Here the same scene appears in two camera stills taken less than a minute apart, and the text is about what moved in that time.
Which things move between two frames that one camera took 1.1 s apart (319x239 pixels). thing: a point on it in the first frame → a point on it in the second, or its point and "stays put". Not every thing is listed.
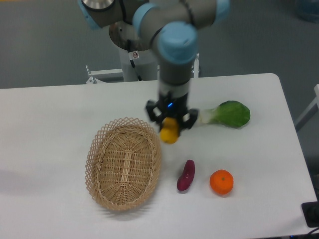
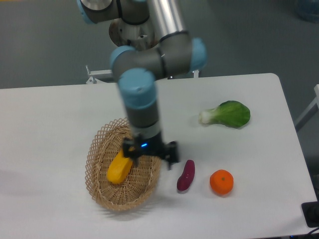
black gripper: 172,106 → 154,146
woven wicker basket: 123,163 stays put
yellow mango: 170,130 → 118,168
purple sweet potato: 184,180 stays put
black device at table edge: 311,212 stays put
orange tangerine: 222,181 stays put
